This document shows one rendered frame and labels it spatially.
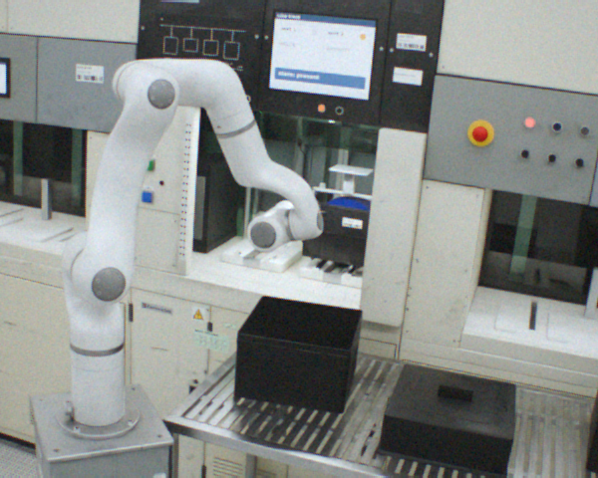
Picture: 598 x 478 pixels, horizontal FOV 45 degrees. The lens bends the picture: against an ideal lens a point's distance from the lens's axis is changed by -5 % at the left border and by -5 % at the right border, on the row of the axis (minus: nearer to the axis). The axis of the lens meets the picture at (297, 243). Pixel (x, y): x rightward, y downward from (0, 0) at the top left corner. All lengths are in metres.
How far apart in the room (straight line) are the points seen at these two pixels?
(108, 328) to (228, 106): 0.53
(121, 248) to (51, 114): 1.02
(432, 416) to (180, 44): 1.25
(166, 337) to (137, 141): 1.05
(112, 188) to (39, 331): 1.27
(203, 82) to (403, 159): 0.64
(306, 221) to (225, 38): 0.70
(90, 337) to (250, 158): 0.51
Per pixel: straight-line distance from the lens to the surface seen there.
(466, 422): 1.68
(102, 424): 1.71
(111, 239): 1.52
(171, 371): 2.48
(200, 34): 2.19
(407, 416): 1.66
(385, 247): 2.03
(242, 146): 1.61
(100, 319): 1.63
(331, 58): 2.05
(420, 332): 2.14
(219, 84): 1.57
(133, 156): 1.52
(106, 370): 1.65
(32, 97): 2.51
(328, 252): 2.34
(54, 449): 1.66
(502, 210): 2.47
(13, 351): 2.84
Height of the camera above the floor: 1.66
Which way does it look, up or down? 17 degrees down
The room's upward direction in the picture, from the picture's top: 5 degrees clockwise
